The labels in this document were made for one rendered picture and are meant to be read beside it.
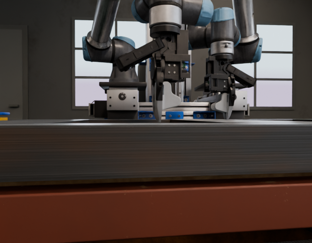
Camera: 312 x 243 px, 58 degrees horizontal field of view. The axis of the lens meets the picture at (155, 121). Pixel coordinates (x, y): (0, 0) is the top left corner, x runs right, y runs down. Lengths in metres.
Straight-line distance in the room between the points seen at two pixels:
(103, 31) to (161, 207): 1.07
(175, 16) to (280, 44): 4.18
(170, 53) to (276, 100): 4.04
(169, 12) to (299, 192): 0.46
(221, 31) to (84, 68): 3.41
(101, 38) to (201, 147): 1.08
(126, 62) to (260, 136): 0.40
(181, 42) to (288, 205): 0.44
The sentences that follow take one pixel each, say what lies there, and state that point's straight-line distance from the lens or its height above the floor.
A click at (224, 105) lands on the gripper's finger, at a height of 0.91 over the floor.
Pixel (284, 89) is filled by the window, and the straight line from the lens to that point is 4.72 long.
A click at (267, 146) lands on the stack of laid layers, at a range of 0.31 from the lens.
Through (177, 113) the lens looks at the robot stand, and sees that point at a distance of 1.37.
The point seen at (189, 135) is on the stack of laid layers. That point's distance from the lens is 0.28.
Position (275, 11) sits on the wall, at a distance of 4.91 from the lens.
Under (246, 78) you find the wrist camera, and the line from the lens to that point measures 0.98.
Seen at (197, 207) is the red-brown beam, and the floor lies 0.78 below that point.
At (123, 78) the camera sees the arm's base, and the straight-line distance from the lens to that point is 1.37.
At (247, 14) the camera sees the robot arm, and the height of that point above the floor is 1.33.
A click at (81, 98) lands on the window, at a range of 4.19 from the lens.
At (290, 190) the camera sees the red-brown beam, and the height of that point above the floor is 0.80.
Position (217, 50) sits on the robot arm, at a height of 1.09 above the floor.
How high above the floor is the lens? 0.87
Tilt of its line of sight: 1 degrees down
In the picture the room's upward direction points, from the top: straight up
